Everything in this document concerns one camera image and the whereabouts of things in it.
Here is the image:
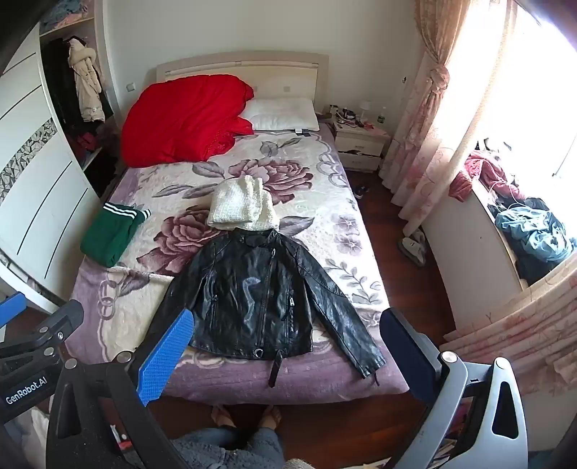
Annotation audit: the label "beige bed headboard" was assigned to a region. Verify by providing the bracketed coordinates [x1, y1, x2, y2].
[155, 51, 331, 110]

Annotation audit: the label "white wardrobe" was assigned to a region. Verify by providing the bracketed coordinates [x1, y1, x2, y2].
[0, 18, 123, 316]

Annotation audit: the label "red quilt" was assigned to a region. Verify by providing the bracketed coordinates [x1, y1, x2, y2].
[120, 75, 256, 169]

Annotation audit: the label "white window ledge cabinet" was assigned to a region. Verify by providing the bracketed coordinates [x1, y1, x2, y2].
[423, 183, 530, 335]

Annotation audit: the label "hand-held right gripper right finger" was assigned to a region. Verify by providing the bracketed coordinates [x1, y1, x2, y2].
[380, 307, 529, 469]

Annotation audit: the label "floral fleece blanket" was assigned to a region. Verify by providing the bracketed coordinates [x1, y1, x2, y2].
[65, 128, 411, 404]

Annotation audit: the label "white fluffy folded sweater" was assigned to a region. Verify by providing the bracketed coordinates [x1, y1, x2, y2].
[206, 175, 281, 233]

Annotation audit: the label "maroon cloth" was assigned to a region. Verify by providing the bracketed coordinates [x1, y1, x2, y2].
[448, 152, 524, 203]

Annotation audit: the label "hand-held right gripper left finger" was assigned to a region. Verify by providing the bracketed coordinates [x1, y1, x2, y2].
[45, 309, 195, 469]

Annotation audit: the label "stacked bedding on wardrobe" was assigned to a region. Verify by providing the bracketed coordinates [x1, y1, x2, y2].
[40, 0, 96, 36]

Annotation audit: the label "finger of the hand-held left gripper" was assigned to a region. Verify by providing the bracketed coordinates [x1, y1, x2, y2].
[0, 299, 85, 368]
[0, 292, 26, 329]

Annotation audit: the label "person's legs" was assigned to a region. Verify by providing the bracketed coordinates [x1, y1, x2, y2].
[172, 403, 291, 469]

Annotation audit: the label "dark hanging clothes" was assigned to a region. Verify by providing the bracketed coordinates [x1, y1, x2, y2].
[40, 38, 84, 136]

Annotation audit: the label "black leather jacket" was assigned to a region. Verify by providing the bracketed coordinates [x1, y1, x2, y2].
[134, 228, 387, 389]

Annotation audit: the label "pink floral curtain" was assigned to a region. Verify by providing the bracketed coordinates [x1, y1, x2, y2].
[443, 264, 577, 400]
[378, 0, 519, 235]

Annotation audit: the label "pile of clothes by window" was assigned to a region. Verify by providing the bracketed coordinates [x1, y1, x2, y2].
[489, 197, 577, 286]

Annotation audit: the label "beige hanging coat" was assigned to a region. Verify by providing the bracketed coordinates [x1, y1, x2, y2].
[67, 38, 107, 124]

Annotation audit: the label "green garment with white stripes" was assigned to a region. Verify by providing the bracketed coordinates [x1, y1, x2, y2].
[80, 202, 152, 268]

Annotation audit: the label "white pillow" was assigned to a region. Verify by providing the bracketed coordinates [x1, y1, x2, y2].
[242, 96, 321, 133]

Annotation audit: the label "white nightstand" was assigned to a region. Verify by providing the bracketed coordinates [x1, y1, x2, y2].
[332, 118, 392, 173]

